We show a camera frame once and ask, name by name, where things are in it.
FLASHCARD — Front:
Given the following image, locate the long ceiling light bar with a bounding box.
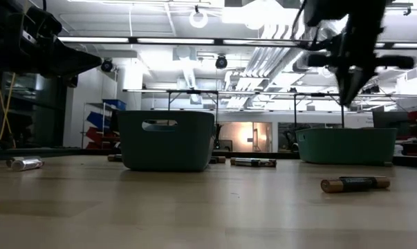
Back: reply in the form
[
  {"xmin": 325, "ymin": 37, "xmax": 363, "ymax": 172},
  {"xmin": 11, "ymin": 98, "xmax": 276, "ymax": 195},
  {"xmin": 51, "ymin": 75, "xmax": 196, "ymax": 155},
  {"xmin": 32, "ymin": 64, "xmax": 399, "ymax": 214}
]
[{"xmin": 57, "ymin": 35, "xmax": 417, "ymax": 50}]

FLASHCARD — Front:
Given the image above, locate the red storage bin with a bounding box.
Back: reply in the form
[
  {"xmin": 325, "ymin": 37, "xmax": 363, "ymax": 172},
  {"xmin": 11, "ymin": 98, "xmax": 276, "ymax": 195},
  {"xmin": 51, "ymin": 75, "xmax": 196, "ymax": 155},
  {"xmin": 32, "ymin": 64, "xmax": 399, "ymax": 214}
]
[{"xmin": 86, "ymin": 126, "xmax": 121, "ymax": 150}]

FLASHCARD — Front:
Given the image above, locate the black pole stand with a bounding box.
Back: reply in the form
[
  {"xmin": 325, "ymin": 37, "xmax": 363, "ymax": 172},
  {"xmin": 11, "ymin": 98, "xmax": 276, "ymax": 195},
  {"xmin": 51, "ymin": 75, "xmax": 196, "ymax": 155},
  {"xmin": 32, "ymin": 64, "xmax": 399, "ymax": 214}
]
[{"xmin": 212, "ymin": 90, "xmax": 224, "ymax": 151}]

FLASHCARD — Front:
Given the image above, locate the metal shelf rack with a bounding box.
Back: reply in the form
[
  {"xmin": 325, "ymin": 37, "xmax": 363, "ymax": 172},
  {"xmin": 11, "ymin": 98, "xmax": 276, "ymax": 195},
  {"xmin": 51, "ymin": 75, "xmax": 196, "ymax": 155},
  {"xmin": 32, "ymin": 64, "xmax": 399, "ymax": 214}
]
[{"xmin": 80, "ymin": 99, "xmax": 127, "ymax": 150}]

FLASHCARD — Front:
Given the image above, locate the dark blue plastic bin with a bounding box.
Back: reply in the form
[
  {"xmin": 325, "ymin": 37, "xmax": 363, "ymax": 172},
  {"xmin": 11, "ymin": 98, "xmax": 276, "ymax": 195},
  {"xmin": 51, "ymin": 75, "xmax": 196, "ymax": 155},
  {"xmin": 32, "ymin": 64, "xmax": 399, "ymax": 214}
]
[{"xmin": 116, "ymin": 110, "xmax": 216, "ymax": 172}]

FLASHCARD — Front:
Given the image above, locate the yellow cable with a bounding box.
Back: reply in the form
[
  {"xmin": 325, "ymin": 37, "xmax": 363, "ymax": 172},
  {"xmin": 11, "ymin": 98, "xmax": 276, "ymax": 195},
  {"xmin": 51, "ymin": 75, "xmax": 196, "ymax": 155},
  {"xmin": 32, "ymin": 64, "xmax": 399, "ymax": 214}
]
[{"xmin": 0, "ymin": 71, "xmax": 18, "ymax": 149}]

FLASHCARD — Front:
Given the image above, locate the white ring lamp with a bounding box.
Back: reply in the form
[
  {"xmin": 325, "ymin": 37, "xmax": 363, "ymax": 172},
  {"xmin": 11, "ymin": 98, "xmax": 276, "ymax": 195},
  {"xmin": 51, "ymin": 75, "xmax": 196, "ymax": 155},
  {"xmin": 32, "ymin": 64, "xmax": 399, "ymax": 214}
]
[{"xmin": 188, "ymin": 9, "xmax": 210, "ymax": 30}]

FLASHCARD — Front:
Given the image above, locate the dark glass cabinet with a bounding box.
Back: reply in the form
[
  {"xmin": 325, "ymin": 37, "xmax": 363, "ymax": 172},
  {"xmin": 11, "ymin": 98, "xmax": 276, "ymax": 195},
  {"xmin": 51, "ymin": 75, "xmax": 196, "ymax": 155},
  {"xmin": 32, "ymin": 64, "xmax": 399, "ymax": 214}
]
[{"xmin": 0, "ymin": 70, "xmax": 68, "ymax": 150}]

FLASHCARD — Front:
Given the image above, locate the blue storage bin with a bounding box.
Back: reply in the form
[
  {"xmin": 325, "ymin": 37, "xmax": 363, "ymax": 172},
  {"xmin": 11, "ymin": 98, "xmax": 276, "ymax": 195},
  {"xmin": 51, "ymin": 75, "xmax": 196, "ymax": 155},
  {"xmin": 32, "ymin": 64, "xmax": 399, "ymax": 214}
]
[
  {"xmin": 102, "ymin": 99, "xmax": 127, "ymax": 111},
  {"xmin": 86, "ymin": 111, "xmax": 111, "ymax": 131}
]

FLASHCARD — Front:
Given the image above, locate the silver battery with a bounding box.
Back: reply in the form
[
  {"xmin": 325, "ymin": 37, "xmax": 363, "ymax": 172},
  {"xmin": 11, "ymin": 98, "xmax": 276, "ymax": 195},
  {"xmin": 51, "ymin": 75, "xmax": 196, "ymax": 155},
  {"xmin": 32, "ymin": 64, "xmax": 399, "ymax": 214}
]
[
  {"xmin": 5, "ymin": 156, "xmax": 42, "ymax": 168},
  {"xmin": 10, "ymin": 158, "xmax": 46, "ymax": 172}
]

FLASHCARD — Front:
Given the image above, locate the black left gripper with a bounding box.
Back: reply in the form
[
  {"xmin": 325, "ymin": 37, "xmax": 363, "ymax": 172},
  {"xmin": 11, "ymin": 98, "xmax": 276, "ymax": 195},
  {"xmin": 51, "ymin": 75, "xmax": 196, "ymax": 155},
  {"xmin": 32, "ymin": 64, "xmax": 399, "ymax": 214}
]
[{"xmin": 0, "ymin": 0, "xmax": 104, "ymax": 79}]

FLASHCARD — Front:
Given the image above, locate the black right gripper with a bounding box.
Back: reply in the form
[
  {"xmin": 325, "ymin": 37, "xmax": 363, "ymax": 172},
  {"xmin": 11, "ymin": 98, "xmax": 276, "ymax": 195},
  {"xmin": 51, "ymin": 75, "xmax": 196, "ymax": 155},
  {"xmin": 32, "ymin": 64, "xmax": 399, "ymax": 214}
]
[{"xmin": 306, "ymin": 13, "xmax": 416, "ymax": 107}]

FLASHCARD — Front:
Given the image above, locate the green plastic bin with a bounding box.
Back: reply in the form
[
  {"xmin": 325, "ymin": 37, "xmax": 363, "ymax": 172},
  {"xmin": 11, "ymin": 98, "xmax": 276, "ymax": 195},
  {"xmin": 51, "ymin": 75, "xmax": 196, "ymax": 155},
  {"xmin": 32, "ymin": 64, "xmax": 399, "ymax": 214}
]
[{"xmin": 295, "ymin": 127, "xmax": 398, "ymax": 166}]

